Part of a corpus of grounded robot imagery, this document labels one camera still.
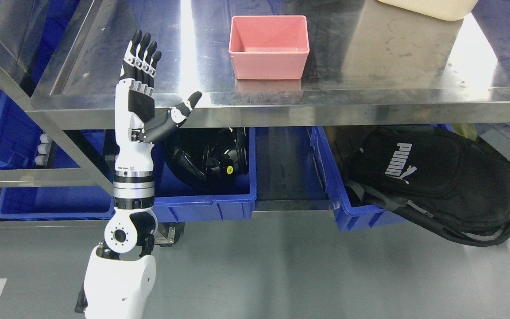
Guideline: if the blue bin with helmet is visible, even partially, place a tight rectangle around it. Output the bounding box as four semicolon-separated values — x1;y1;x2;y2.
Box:
152;128;257;223

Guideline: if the black helmet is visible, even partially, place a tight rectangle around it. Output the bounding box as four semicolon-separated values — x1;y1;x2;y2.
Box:
161;127;249;192

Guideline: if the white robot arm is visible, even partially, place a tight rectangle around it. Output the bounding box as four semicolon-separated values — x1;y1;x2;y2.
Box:
83;171;158;319

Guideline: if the stainless steel table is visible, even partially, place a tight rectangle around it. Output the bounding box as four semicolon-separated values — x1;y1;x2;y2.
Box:
0;0;510;222

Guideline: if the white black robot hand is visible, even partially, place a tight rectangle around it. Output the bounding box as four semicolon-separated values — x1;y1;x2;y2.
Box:
115;30;202;177

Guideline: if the blue bin far left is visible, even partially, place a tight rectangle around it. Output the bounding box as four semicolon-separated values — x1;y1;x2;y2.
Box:
0;90;43;170

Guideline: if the black Puma backpack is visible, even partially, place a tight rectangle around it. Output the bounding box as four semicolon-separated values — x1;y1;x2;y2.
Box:
344;128;510;247

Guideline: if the pink plastic storage box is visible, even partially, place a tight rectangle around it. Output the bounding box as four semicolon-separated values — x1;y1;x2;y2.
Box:
228;16;310;80

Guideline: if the blue bin with backpack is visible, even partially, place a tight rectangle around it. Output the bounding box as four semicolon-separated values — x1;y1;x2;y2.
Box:
309;125;510;233

